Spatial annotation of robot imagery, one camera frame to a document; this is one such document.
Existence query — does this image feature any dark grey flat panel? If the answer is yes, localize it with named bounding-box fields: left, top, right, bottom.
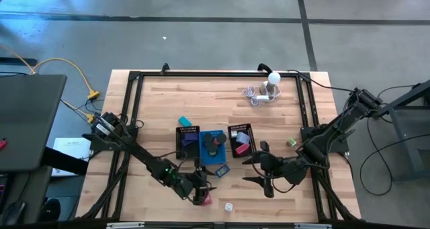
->
left=0, top=74, right=67, bottom=172

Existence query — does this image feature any black aluminium table frame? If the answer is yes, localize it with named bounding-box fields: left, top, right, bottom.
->
left=75, top=69, right=362, bottom=223

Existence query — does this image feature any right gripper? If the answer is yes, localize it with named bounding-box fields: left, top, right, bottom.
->
left=241, top=140, right=309, bottom=199

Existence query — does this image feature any blue card packet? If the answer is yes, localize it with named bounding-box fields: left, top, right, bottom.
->
left=215, top=163, right=231, bottom=179

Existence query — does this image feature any red charger block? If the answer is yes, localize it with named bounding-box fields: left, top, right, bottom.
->
left=234, top=143, right=251, bottom=156

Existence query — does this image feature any silver metal bracket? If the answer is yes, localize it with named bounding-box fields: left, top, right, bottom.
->
left=294, top=223, right=333, bottom=229
left=106, top=222, right=145, bottom=229

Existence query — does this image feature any black side table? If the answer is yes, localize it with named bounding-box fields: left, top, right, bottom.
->
left=370, top=79, right=430, bottom=183

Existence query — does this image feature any blue slotted basket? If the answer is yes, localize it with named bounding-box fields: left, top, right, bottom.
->
left=198, top=130, right=228, bottom=166

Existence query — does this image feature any black slotted basket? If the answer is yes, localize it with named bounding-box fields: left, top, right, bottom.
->
left=175, top=125, right=202, bottom=161
left=227, top=123, right=257, bottom=159

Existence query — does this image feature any white paper sheet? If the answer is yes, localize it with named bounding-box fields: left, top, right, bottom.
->
left=50, top=137, right=92, bottom=178

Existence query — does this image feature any light blue charger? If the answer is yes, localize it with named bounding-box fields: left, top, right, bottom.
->
left=235, top=132, right=251, bottom=145

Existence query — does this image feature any yellow extension cable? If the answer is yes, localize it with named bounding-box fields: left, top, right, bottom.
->
left=0, top=43, right=101, bottom=120

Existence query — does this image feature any black floor cable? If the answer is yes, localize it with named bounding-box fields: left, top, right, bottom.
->
left=359, top=84, right=430, bottom=197

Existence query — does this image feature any white coiled cable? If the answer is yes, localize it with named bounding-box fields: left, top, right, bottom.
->
left=242, top=84, right=282, bottom=107

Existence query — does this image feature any white light bulb lamp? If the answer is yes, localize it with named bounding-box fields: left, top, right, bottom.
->
left=259, top=71, right=282, bottom=96

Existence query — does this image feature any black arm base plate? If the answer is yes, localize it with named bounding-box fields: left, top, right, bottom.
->
left=301, top=126, right=350, bottom=154
left=82, top=132, right=138, bottom=152

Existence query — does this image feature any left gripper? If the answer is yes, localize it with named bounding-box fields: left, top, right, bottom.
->
left=181, top=165, right=218, bottom=207

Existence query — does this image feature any flat black bar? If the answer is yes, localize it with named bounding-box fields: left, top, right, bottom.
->
left=0, top=57, right=38, bottom=67

